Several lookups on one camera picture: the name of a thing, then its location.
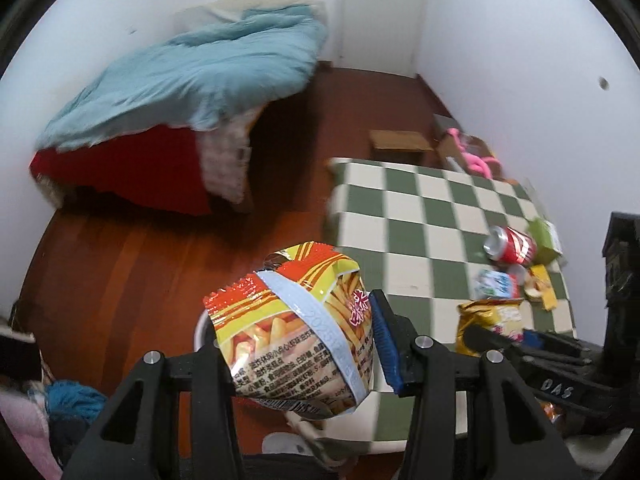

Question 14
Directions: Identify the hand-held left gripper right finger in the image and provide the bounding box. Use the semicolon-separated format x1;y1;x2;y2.
367;289;585;480

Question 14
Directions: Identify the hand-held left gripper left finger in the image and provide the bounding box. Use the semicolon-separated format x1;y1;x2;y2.
62;344;247;480

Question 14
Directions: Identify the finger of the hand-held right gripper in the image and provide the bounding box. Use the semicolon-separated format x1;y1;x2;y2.
542;331;607;367
462;326;547;357

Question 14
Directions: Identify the yellow snack bag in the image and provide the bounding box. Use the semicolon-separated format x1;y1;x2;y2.
456;298;526;358

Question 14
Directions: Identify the yellow red fries snack packet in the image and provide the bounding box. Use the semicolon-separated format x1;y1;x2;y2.
202;241;377;420

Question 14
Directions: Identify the blue white small packet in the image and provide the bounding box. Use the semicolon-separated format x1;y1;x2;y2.
472;267;524;301

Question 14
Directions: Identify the yellow torn wrapper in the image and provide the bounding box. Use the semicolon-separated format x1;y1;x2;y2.
522;264;559;311

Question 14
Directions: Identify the red soda can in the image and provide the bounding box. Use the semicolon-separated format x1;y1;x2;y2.
482;225;539;266

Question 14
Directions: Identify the green carton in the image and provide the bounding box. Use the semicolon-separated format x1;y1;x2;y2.
527;216;566;265

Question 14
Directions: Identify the green white checkered tablecloth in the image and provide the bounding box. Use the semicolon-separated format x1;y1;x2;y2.
322;156;578;443

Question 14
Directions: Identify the blue knitted cloth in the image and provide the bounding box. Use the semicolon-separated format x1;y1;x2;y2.
44;379;109;427

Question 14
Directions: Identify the pink plush toy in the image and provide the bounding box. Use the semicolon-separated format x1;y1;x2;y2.
446;127;504;179

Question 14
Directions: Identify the cardboard box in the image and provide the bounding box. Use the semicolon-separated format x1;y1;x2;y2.
432;114;497;175

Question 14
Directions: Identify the pink cloth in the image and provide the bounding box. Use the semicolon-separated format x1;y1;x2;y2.
0;389;62;480

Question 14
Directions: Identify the brown wooden stool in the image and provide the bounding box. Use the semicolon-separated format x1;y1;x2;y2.
369;130;434;166

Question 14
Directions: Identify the pale plaid bed cloth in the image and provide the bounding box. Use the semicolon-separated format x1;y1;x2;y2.
195;109;262;206

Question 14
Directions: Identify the red bed sheet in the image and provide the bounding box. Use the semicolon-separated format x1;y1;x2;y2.
28;125;212;217

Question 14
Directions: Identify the light blue blanket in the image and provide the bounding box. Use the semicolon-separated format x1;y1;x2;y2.
36;4;331;153

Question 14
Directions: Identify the white door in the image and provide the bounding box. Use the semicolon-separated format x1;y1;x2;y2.
336;0;427;77

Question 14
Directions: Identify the cream pillow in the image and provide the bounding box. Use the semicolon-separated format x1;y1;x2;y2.
172;0;327;32

